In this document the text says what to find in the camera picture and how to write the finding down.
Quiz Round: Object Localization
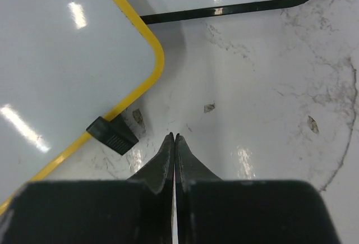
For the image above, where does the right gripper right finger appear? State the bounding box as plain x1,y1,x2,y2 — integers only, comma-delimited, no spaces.
174,135,340,243

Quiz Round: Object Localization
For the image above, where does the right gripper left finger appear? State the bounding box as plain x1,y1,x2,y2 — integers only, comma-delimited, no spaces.
1,133,175,243

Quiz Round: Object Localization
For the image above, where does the small yellow-framed whiteboard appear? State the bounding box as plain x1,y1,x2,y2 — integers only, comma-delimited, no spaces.
1,0,164,211

